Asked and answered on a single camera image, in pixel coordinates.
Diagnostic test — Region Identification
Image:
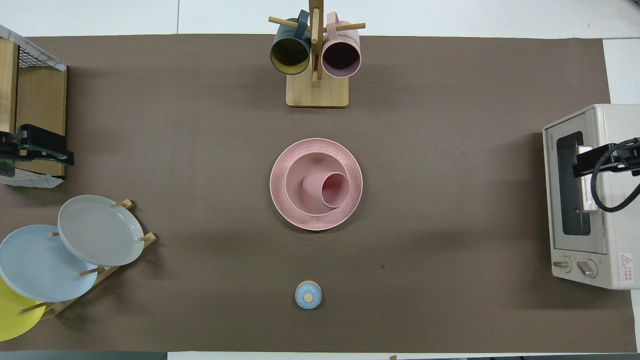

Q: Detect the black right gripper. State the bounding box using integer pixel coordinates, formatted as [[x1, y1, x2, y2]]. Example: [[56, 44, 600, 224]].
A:
[[572, 137, 640, 179]]

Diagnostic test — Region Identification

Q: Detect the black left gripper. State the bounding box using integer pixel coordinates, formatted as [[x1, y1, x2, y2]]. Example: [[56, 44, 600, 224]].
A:
[[0, 123, 75, 167]]

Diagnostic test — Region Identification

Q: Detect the pink bowl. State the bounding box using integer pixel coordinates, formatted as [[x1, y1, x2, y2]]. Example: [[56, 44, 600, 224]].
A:
[[284, 152, 351, 217]]

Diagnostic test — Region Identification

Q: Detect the pink handleless cup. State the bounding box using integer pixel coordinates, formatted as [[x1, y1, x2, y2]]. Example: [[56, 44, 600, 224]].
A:
[[302, 171, 351, 209]]

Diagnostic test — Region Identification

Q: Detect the wooden two-tier shelf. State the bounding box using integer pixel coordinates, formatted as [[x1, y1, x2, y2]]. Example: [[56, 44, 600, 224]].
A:
[[0, 37, 68, 179]]

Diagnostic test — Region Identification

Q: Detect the cream toaster oven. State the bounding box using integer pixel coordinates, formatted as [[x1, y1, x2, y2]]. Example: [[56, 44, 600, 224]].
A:
[[542, 103, 640, 291]]

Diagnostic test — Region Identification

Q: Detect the grey plate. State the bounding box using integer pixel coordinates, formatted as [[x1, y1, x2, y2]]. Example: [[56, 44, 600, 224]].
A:
[[58, 195, 146, 267]]

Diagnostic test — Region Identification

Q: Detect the light blue plate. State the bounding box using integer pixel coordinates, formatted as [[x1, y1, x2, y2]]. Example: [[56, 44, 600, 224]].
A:
[[0, 224, 99, 303]]

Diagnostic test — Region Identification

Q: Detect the white patterned cloth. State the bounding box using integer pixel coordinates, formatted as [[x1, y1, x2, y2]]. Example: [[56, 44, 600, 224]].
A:
[[0, 25, 68, 72]]

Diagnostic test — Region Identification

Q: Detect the wooden plate rack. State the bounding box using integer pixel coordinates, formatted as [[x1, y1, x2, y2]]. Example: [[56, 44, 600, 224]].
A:
[[20, 198, 158, 321]]

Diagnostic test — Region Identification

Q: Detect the brown table mat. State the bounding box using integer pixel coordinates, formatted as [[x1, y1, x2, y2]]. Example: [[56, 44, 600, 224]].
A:
[[0, 34, 639, 354]]

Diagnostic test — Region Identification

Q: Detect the yellow plate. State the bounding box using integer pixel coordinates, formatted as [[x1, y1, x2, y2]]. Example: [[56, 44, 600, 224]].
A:
[[0, 276, 47, 343]]

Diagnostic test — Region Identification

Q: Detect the pink plate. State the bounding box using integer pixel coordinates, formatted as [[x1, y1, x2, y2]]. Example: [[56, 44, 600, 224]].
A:
[[270, 138, 364, 232]]

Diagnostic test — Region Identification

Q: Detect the dark blue mug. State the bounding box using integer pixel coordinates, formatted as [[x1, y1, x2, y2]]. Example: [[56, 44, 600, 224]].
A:
[[270, 10, 312, 76]]

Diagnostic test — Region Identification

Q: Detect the wooden mug tree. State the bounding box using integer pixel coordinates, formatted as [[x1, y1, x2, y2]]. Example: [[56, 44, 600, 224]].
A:
[[268, 0, 366, 109]]

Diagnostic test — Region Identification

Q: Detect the pale pink mug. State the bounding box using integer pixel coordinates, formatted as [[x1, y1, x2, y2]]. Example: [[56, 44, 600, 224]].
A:
[[321, 12, 362, 79]]

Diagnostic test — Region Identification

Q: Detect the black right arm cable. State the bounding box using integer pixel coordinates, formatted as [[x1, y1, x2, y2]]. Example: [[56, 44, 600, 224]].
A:
[[589, 139, 640, 214]]

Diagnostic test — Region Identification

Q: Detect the black wire basket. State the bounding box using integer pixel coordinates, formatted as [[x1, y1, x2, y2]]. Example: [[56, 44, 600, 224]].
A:
[[0, 25, 69, 189]]

